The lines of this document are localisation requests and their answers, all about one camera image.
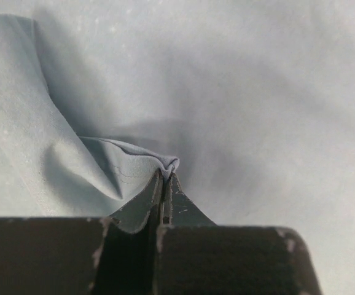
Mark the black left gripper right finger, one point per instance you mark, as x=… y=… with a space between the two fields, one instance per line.
x=196 y=256

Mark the grey blue t shirt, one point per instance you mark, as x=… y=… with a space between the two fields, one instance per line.
x=251 y=103

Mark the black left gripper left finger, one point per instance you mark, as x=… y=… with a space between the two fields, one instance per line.
x=90 y=255

